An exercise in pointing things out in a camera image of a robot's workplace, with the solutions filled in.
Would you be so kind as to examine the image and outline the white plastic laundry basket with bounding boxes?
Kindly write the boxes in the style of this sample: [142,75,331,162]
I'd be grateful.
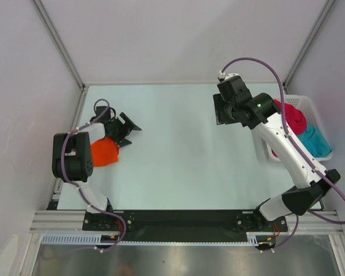
[284,95,333,162]

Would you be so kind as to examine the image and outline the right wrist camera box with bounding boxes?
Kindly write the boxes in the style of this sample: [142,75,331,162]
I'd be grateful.
[217,71,241,83]

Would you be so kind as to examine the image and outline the red t-shirt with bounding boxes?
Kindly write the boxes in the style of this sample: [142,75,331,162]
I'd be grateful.
[285,103,308,147]

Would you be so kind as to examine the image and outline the white slotted cable duct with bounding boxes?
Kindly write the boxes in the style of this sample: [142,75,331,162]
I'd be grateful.
[41,233,274,247]

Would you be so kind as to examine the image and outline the teal t-shirt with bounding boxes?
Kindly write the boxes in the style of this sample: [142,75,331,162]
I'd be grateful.
[304,125,332,158]

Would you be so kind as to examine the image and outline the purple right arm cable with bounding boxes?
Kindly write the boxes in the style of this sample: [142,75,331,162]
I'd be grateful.
[220,57,345,254]

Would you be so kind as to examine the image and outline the orange t-shirt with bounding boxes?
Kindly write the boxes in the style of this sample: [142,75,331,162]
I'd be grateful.
[91,136,120,167]

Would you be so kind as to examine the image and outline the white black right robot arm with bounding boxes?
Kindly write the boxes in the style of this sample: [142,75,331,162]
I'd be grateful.
[213,74,341,231]

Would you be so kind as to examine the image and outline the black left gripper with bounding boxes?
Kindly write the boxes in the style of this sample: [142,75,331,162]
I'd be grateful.
[108,113,140,147]

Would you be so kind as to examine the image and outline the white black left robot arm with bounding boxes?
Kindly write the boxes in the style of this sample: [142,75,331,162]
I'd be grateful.
[52,105,142,230]

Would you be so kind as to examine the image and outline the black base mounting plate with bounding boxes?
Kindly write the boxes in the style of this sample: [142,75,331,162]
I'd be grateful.
[82,210,288,240]

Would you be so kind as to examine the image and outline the aluminium frame rail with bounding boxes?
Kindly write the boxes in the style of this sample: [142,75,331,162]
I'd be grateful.
[30,210,343,235]

